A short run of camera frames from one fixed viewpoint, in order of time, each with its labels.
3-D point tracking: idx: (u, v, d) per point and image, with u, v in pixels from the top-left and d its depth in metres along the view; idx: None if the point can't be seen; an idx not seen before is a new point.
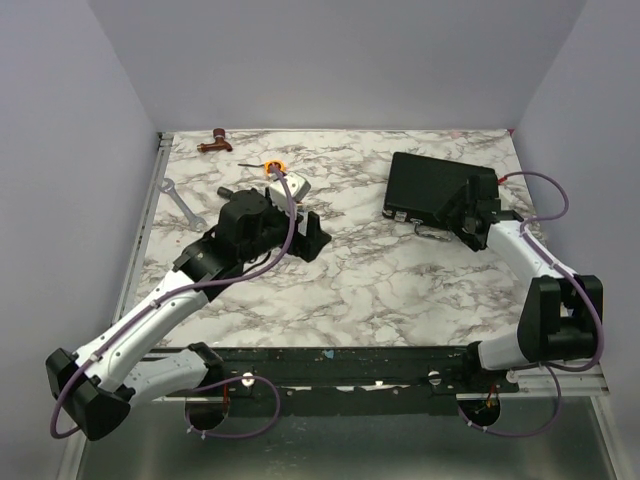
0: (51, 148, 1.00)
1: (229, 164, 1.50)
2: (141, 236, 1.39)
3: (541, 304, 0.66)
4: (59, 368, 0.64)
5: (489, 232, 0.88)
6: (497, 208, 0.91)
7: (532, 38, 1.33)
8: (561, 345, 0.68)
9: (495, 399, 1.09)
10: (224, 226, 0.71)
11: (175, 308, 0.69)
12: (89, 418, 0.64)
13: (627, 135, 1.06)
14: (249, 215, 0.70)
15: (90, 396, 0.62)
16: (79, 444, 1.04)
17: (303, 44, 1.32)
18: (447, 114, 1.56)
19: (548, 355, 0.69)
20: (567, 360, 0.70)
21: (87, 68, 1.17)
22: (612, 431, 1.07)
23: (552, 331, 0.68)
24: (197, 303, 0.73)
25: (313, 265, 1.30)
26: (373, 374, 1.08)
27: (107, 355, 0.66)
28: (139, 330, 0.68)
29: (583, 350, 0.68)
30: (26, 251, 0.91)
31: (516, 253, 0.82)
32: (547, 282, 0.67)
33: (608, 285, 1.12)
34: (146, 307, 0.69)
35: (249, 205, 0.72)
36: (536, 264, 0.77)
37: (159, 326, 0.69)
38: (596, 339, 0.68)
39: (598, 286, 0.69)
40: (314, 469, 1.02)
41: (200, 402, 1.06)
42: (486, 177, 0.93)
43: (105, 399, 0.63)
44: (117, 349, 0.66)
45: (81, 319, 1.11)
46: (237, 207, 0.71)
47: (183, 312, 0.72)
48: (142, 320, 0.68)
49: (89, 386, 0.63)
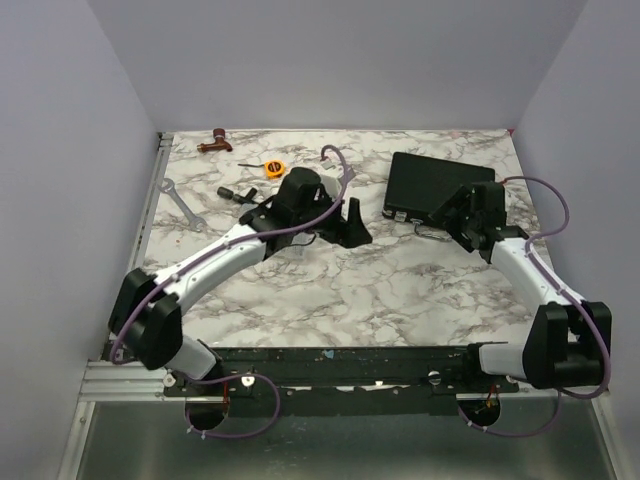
0: (51, 149, 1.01)
1: (229, 164, 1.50)
2: (141, 237, 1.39)
3: (548, 332, 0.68)
4: (137, 284, 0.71)
5: (495, 250, 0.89)
6: (501, 222, 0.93)
7: (532, 39, 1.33)
8: (567, 372, 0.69)
9: (495, 399, 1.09)
10: (286, 193, 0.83)
11: (243, 252, 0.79)
12: (158, 336, 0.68)
13: (627, 134, 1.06)
14: (307, 186, 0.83)
15: (166, 308, 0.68)
16: (79, 444, 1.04)
17: (303, 45, 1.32)
18: (447, 114, 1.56)
19: (554, 383, 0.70)
20: (573, 387, 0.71)
21: (87, 67, 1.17)
22: (612, 431, 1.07)
23: (558, 359, 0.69)
24: (256, 254, 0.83)
25: (313, 265, 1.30)
26: (373, 374, 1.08)
27: (185, 278, 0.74)
28: (213, 263, 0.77)
29: (589, 379, 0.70)
30: (26, 252, 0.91)
31: (522, 274, 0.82)
32: (554, 311, 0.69)
33: (609, 284, 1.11)
34: (220, 246, 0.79)
35: (307, 178, 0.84)
36: (542, 288, 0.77)
37: (228, 264, 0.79)
38: (602, 368, 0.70)
39: (606, 317, 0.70)
40: (314, 469, 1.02)
41: (201, 402, 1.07)
42: (493, 189, 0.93)
43: (178, 316, 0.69)
44: (193, 275, 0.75)
45: (81, 319, 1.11)
46: (300, 178, 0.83)
47: (246, 260, 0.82)
48: (216, 255, 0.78)
49: (166, 299, 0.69)
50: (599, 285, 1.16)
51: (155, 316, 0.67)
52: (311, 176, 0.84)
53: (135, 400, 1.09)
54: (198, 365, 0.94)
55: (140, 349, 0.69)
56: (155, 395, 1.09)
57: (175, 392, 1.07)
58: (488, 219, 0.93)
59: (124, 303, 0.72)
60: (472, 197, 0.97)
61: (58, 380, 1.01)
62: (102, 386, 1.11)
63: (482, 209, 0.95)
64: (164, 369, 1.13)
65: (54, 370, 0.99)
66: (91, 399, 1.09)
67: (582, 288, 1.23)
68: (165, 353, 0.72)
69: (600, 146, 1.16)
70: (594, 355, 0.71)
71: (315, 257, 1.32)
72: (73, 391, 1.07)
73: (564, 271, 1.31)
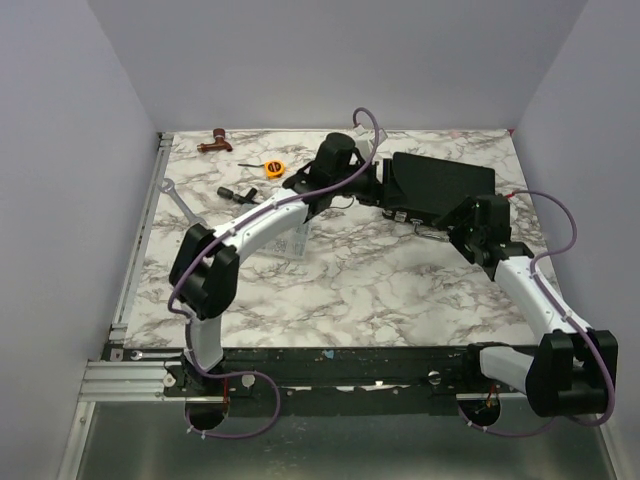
0: (51, 150, 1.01)
1: (229, 164, 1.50)
2: (141, 237, 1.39)
3: (553, 363, 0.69)
4: (198, 237, 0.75)
5: (501, 269, 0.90)
6: (505, 239, 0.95)
7: (532, 40, 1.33)
8: (571, 400, 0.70)
9: (495, 399, 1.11)
10: (323, 159, 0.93)
11: (289, 212, 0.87)
12: (218, 285, 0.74)
13: (627, 134, 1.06)
14: (343, 150, 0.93)
15: (228, 260, 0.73)
16: (79, 443, 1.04)
17: (303, 45, 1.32)
18: (447, 114, 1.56)
19: (558, 410, 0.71)
20: (576, 413, 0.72)
21: (87, 67, 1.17)
22: (612, 432, 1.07)
23: (562, 388, 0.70)
24: (297, 215, 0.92)
25: (313, 265, 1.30)
26: (373, 374, 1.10)
27: (241, 233, 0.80)
28: (264, 220, 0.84)
29: (592, 407, 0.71)
30: (26, 253, 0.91)
31: (526, 297, 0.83)
32: (560, 341, 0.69)
33: (609, 284, 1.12)
34: (269, 206, 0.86)
35: (342, 143, 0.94)
36: (546, 313, 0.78)
37: (275, 222, 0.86)
38: (606, 397, 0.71)
39: (611, 347, 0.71)
40: (314, 469, 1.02)
41: (201, 402, 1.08)
42: (499, 205, 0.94)
43: (237, 268, 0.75)
44: (248, 231, 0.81)
45: (82, 319, 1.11)
46: (335, 144, 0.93)
47: (289, 219, 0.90)
48: (266, 214, 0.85)
49: (227, 252, 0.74)
50: (598, 285, 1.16)
51: (216, 267, 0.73)
52: (346, 142, 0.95)
53: (135, 400, 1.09)
54: (209, 355, 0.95)
55: (200, 299, 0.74)
56: (155, 395, 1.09)
57: (175, 392, 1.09)
58: (492, 235, 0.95)
59: (185, 255, 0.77)
60: (477, 212, 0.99)
61: (58, 380, 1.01)
62: (102, 386, 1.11)
63: (487, 224, 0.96)
64: (164, 369, 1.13)
65: (54, 370, 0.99)
66: (91, 399, 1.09)
67: (581, 288, 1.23)
68: (219, 304, 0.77)
69: (599, 146, 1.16)
70: (599, 382, 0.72)
71: (315, 257, 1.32)
72: (73, 391, 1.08)
73: (564, 270, 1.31)
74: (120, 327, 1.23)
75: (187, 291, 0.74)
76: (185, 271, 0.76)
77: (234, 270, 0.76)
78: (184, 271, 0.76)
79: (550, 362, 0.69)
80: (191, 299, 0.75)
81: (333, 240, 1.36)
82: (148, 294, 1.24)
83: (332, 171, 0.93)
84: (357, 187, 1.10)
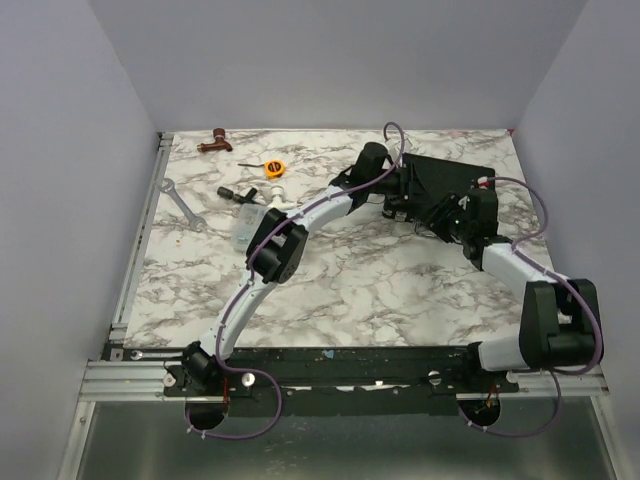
0: (52, 151, 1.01)
1: (229, 164, 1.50)
2: (141, 237, 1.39)
3: (537, 304, 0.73)
4: (276, 217, 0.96)
5: (484, 254, 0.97)
6: (492, 233, 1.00)
7: (531, 40, 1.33)
8: (561, 344, 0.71)
9: (495, 399, 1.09)
10: (362, 164, 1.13)
11: (339, 204, 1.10)
12: (287, 254, 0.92)
13: (628, 134, 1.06)
14: (379, 156, 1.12)
15: (300, 235, 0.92)
16: (79, 444, 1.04)
17: (303, 45, 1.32)
18: (447, 114, 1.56)
19: (550, 354, 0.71)
20: (570, 361, 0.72)
21: (88, 68, 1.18)
22: (612, 431, 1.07)
23: (552, 333, 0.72)
24: (343, 209, 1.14)
25: (313, 265, 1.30)
26: (373, 374, 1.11)
27: (306, 218, 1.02)
28: (320, 210, 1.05)
29: (585, 353, 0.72)
30: (26, 253, 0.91)
31: (510, 269, 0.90)
32: (541, 286, 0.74)
33: (609, 285, 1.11)
34: (323, 198, 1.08)
35: (379, 150, 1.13)
36: (527, 274, 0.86)
37: (329, 211, 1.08)
38: (595, 340, 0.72)
39: (591, 288, 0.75)
40: (314, 469, 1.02)
41: (200, 402, 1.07)
42: (487, 204, 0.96)
43: (303, 242, 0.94)
44: (311, 216, 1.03)
45: (82, 318, 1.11)
46: (372, 151, 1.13)
47: (337, 211, 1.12)
48: (321, 205, 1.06)
49: (298, 230, 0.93)
50: (598, 285, 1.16)
51: (291, 239, 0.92)
52: (381, 149, 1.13)
53: (135, 400, 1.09)
54: (231, 339, 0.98)
55: (272, 265, 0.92)
56: (155, 395, 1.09)
57: (175, 392, 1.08)
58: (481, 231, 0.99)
59: (262, 230, 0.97)
60: (468, 205, 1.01)
61: (58, 380, 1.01)
62: (101, 386, 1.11)
63: (476, 219, 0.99)
64: (164, 369, 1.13)
65: (55, 369, 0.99)
66: (91, 399, 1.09)
67: None
68: (285, 272, 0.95)
69: (599, 147, 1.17)
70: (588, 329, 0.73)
71: (315, 257, 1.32)
72: (73, 391, 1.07)
73: (564, 271, 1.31)
74: (120, 327, 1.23)
75: (261, 258, 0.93)
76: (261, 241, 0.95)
77: (302, 244, 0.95)
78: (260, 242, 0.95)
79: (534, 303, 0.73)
80: (263, 266, 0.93)
81: (333, 240, 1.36)
82: (149, 294, 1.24)
83: (370, 173, 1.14)
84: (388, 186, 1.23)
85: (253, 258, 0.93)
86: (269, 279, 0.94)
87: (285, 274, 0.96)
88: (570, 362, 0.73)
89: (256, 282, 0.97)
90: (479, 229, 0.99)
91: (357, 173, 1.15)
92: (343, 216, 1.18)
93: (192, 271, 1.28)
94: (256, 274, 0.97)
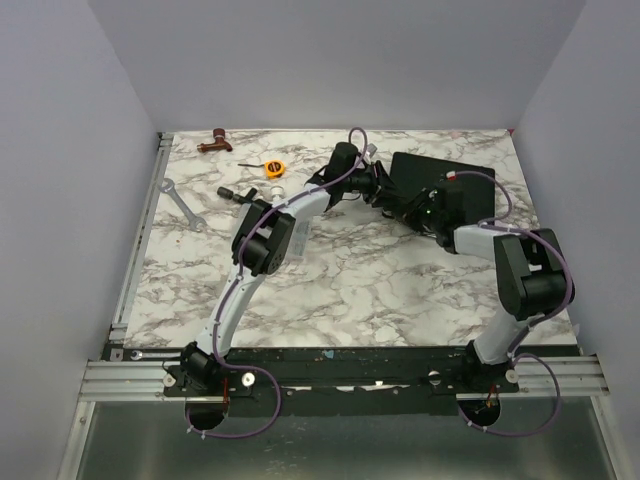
0: (52, 151, 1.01)
1: (229, 164, 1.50)
2: (141, 237, 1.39)
3: (505, 252, 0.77)
4: (262, 208, 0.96)
5: (456, 234, 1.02)
6: (460, 220, 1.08)
7: (531, 40, 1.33)
8: (535, 286, 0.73)
9: (495, 399, 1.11)
10: (337, 161, 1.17)
11: (320, 197, 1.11)
12: (275, 243, 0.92)
13: (629, 134, 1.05)
14: (352, 154, 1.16)
15: (288, 223, 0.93)
16: (79, 445, 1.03)
17: (302, 45, 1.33)
18: (447, 114, 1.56)
19: (526, 293, 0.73)
20: (547, 298, 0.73)
21: (87, 67, 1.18)
22: (612, 432, 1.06)
23: (525, 275, 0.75)
24: (322, 206, 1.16)
25: (313, 265, 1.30)
26: (373, 374, 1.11)
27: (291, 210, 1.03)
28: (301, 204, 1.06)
29: (559, 289, 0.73)
30: (27, 253, 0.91)
31: (476, 238, 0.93)
32: (505, 237, 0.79)
33: (609, 285, 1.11)
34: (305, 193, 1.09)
35: (351, 148, 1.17)
36: (491, 234, 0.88)
37: (311, 205, 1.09)
38: (564, 277, 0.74)
39: (550, 233, 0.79)
40: (315, 469, 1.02)
41: (200, 402, 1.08)
42: (454, 192, 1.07)
43: (292, 229, 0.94)
44: (296, 207, 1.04)
45: (82, 317, 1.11)
46: (345, 149, 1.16)
47: (317, 206, 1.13)
48: (301, 200, 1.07)
49: (285, 217, 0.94)
50: (598, 285, 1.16)
51: (279, 228, 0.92)
52: (354, 147, 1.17)
53: (135, 400, 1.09)
54: (226, 338, 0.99)
55: (261, 256, 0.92)
56: (155, 395, 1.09)
57: (175, 392, 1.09)
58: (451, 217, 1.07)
59: (249, 222, 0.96)
60: (436, 198, 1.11)
61: (59, 380, 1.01)
62: (101, 386, 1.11)
63: (445, 210, 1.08)
64: (163, 369, 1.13)
65: (54, 369, 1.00)
66: (91, 399, 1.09)
67: (581, 288, 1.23)
68: (274, 263, 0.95)
69: (598, 146, 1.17)
70: (558, 270, 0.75)
71: (315, 257, 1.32)
72: (73, 391, 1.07)
73: None
74: (120, 327, 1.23)
75: (250, 252, 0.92)
76: (248, 234, 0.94)
77: (289, 233, 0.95)
78: (247, 234, 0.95)
79: (503, 252, 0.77)
80: (252, 260, 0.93)
81: (333, 240, 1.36)
82: (149, 294, 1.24)
83: (344, 169, 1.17)
84: (362, 187, 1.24)
85: (241, 252, 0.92)
86: (258, 271, 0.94)
87: (273, 264, 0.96)
88: (550, 302, 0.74)
89: (246, 276, 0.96)
90: (450, 216, 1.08)
91: (330, 172, 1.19)
92: (322, 213, 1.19)
93: (192, 271, 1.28)
94: (244, 269, 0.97)
